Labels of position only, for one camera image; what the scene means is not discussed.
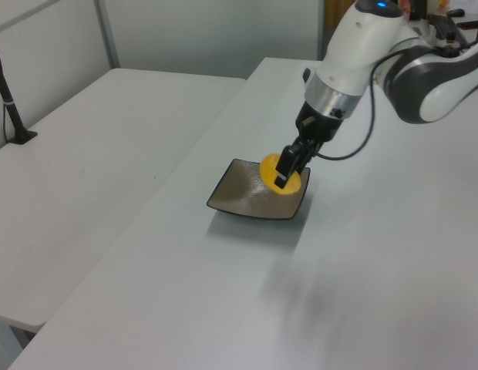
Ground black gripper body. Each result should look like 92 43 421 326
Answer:
295 100 348 144

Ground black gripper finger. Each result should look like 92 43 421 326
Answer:
274 144 302 190
296 140 321 173

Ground yellow potato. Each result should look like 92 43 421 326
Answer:
259 153 304 197

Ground square brown ceramic plate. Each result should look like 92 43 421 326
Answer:
206 158 311 220

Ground black computer keyboard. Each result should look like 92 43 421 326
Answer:
429 14 470 48

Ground black pole with base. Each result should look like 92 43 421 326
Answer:
0 40 39 146

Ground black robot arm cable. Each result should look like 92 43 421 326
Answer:
315 52 402 161

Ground grey metal frame post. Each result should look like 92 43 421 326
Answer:
93 0 121 71
315 0 327 61

